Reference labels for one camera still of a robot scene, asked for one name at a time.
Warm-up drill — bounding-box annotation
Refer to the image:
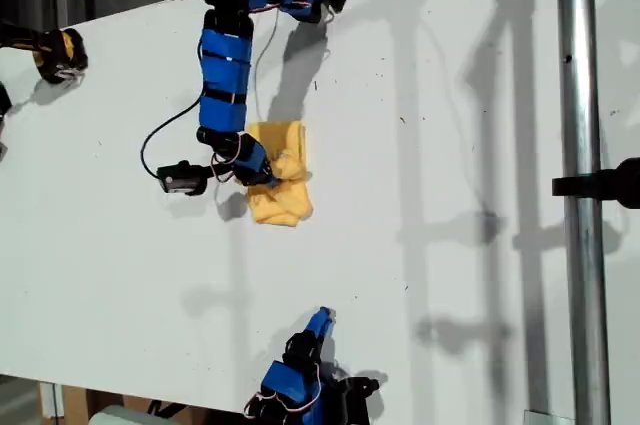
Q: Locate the yellow black table clamp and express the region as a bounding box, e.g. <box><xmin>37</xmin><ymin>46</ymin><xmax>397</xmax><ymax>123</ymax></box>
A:
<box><xmin>0</xmin><ymin>19</ymin><xmax>90</xmax><ymax>86</ymax></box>

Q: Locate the white plastic container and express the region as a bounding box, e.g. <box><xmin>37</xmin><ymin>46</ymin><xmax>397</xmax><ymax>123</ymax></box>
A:
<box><xmin>88</xmin><ymin>404</ymin><xmax>161</xmax><ymax>425</ymax></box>

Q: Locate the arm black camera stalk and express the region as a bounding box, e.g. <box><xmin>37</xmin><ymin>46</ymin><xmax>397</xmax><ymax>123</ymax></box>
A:
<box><xmin>202</xmin><ymin>163</ymin><xmax>236</xmax><ymax>184</ymax></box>

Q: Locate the yellow microfibre towel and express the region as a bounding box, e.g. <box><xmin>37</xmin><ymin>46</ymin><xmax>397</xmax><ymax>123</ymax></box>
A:
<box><xmin>246</xmin><ymin>119</ymin><xmax>315</xmax><ymax>227</ymax></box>

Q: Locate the black post clamp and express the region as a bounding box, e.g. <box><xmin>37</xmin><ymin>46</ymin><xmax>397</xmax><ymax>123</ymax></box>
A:
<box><xmin>551</xmin><ymin>157</ymin><xmax>640</xmax><ymax>210</ymax></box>

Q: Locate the steel post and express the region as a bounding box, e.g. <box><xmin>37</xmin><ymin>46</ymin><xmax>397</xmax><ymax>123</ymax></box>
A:
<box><xmin>555</xmin><ymin>0</ymin><xmax>612</xmax><ymax>425</ymax></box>

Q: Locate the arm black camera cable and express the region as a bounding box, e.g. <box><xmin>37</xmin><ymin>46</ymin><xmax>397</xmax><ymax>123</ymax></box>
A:
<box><xmin>140</xmin><ymin>97</ymin><xmax>204</xmax><ymax>179</ymax></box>

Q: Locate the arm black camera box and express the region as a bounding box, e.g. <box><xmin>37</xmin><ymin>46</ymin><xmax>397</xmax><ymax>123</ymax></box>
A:
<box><xmin>339</xmin><ymin>374</ymin><xmax>382</xmax><ymax>425</ymax></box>
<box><xmin>157</xmin><ymin>160</ymin><xmax>209</xmax><ymax>198</ymax></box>

